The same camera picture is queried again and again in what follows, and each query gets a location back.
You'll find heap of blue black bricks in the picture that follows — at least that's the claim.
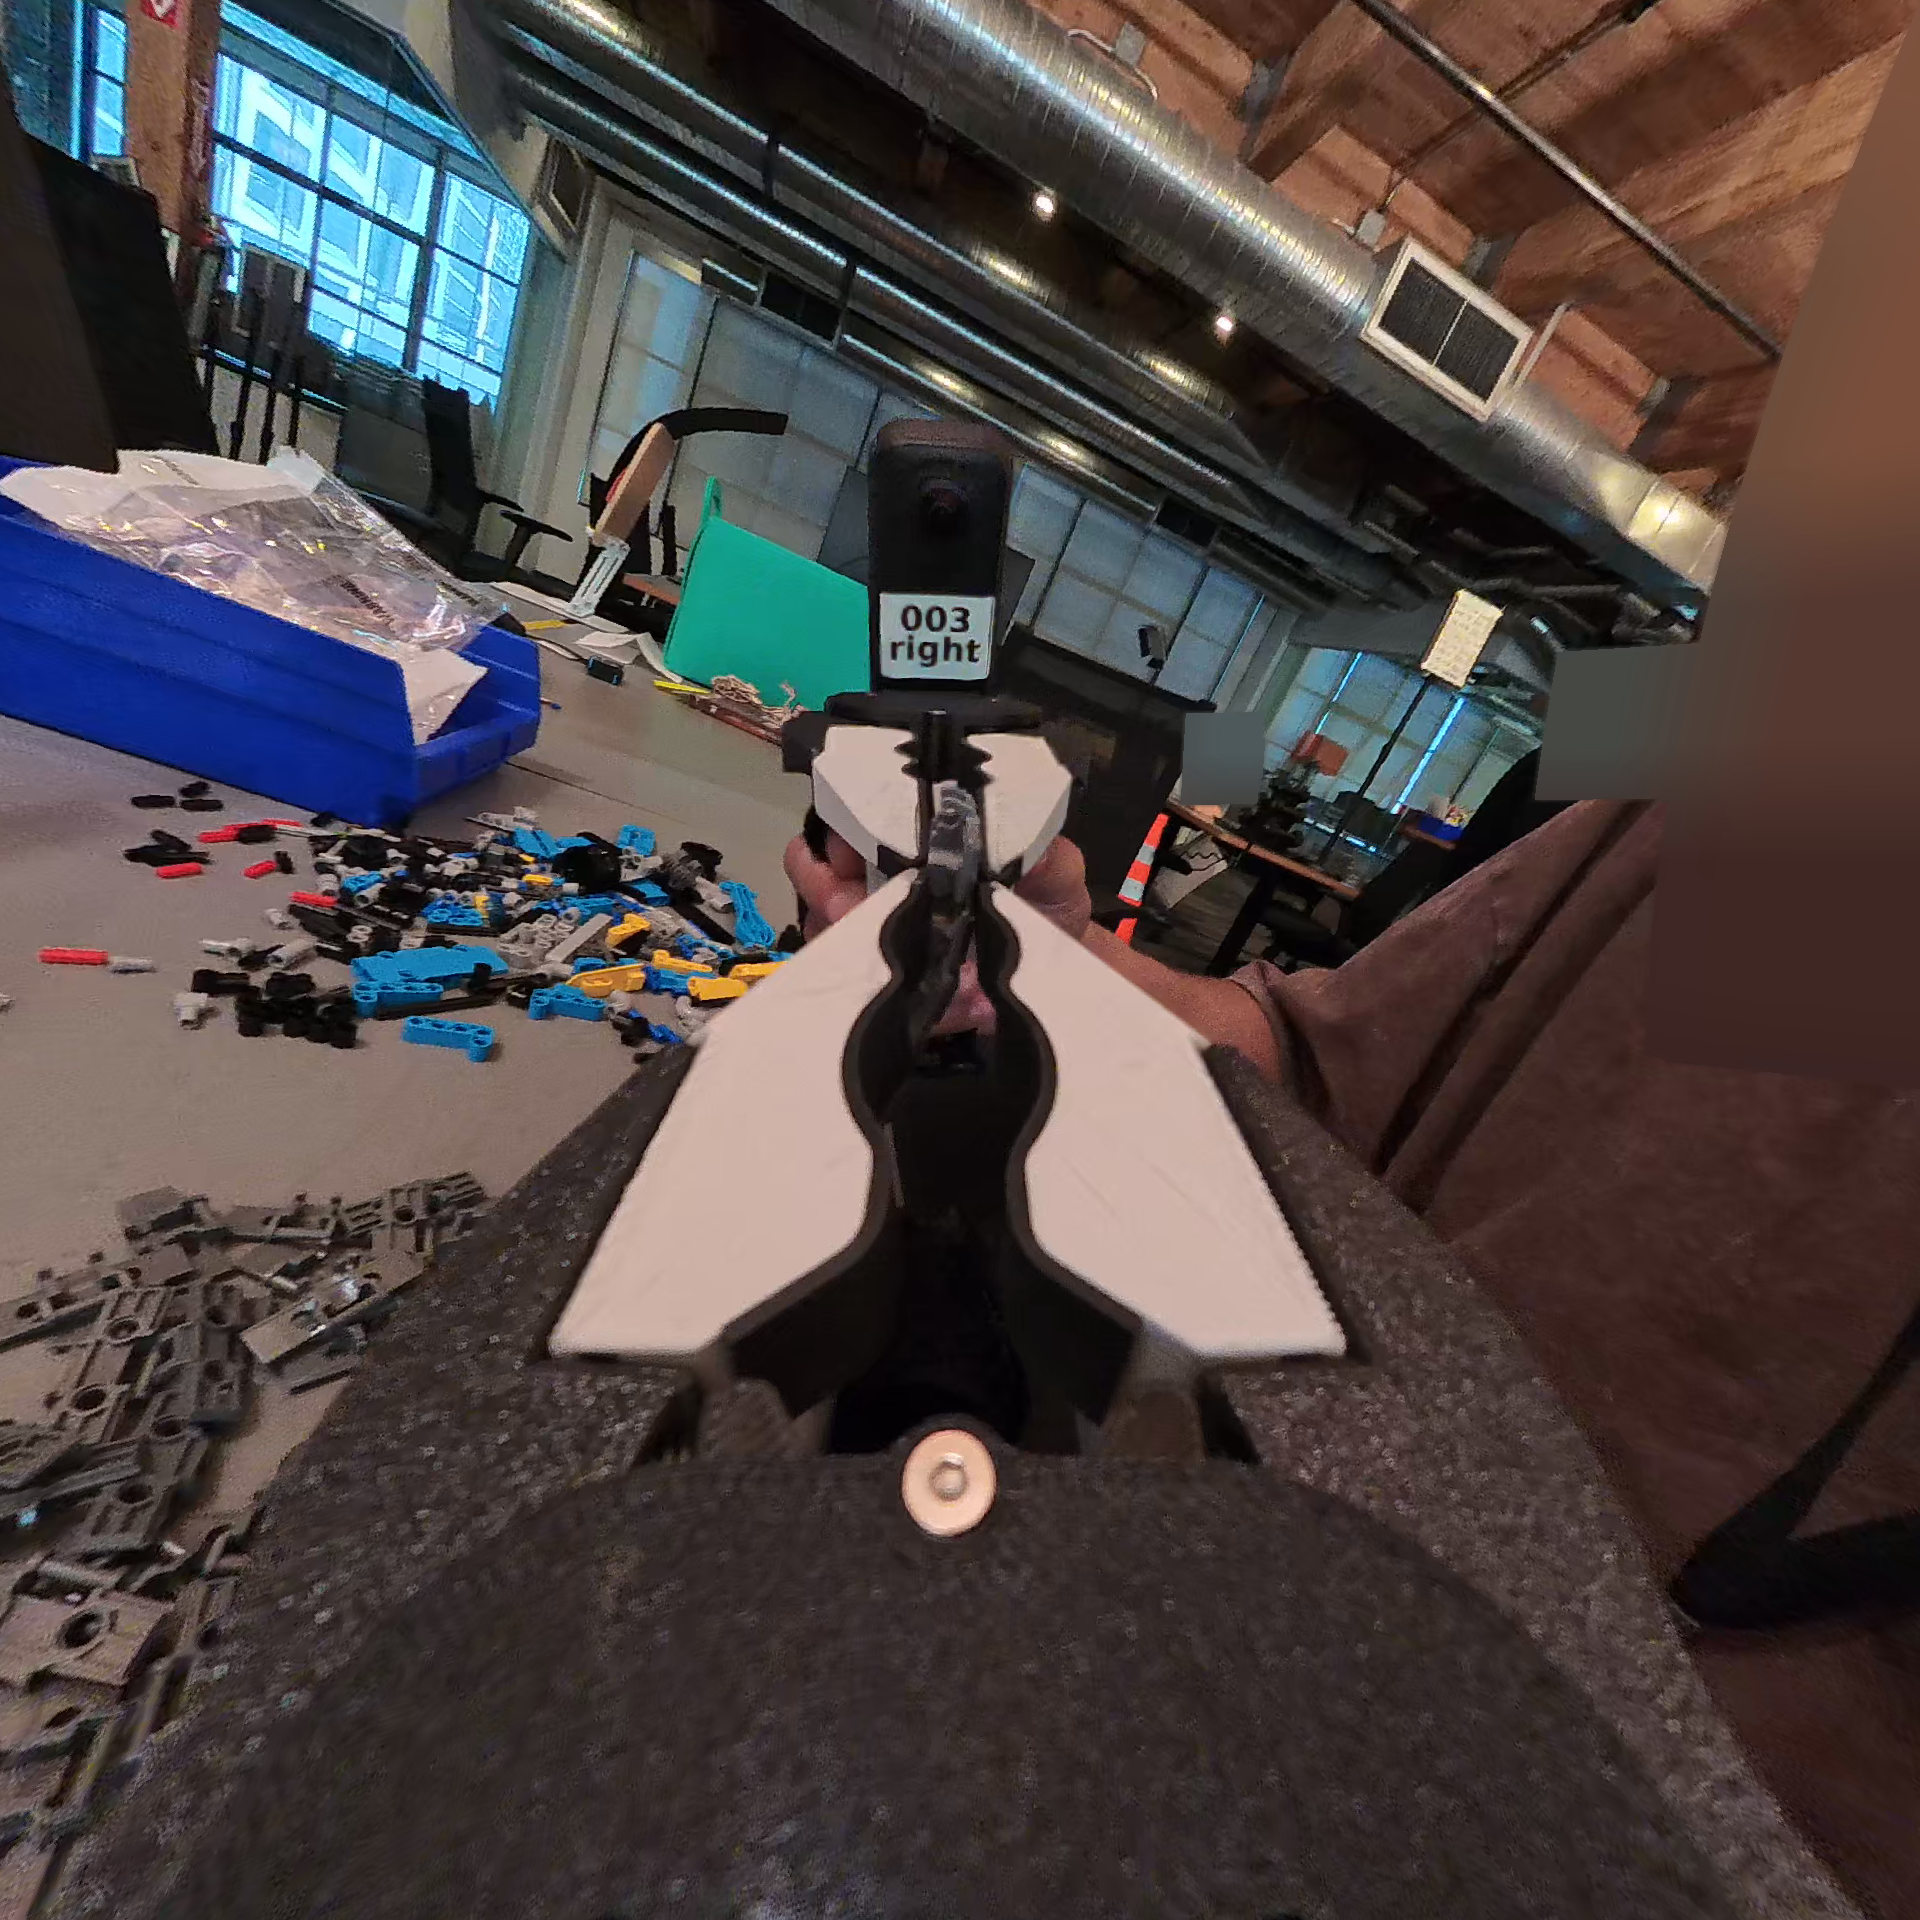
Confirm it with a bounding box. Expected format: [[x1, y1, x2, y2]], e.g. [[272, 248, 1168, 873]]
[[170, 814, 801, 1070]]

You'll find black lanyard strap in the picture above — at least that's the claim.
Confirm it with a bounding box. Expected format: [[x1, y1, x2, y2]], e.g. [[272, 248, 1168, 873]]
[[1670, 1342, 1920, 1631]]

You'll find curved wooden desk lamp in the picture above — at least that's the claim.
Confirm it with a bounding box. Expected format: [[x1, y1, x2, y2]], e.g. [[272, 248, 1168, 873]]
[[575, 403, 796, 620]]

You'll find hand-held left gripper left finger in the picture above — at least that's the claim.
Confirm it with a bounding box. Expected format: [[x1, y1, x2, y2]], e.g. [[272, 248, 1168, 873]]
[[547, 873, 922, 1376]]

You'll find grey toy track chain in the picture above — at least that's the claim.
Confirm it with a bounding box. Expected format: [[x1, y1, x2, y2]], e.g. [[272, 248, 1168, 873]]
[[913, 783, 994, 1059]]

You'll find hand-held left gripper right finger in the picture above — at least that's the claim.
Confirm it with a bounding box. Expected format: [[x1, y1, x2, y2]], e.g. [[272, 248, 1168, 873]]
[[977, 885, 1348, 1376]]

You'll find clear plastic bags bundle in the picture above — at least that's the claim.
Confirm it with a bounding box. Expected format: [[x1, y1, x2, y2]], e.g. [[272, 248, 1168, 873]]
[[0, 448, 508, 711]]

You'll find small wooden model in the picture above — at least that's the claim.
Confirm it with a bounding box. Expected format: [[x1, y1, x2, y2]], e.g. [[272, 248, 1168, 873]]
[[702, 671, 817, 740]]

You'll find blue plastic bin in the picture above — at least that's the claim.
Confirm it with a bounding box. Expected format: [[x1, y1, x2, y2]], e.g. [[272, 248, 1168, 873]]
[[0, 453, 545, 831]]

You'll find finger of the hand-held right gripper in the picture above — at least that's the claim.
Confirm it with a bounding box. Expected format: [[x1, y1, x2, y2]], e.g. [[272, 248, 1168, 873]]
[[809, 728, 928, 876], [964, 737, 1073, 881]]

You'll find pile of grey track pieces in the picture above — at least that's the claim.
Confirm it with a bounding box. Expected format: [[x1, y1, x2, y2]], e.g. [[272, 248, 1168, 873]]
[[0, 1168, 491, 1920]]

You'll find person's right hand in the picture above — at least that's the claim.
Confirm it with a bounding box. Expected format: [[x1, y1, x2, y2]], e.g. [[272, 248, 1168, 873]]
[[780, 837, 1100, 1045]]

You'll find black panel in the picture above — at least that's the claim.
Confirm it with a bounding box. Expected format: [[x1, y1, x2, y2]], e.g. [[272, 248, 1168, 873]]
[[0, 81, 219, 471]]

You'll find silver ventilation duct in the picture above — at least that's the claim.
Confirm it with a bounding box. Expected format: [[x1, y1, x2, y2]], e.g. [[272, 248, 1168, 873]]
[[491, 0, 1730, 620]]

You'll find white air vent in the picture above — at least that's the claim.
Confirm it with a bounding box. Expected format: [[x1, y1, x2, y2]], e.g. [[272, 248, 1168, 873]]
[[1353, 232, 1544, 425]]

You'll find person's right forearm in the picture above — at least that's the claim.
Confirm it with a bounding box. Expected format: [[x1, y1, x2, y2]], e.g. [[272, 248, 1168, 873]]
[[1073, 908, 1296, 1087]]

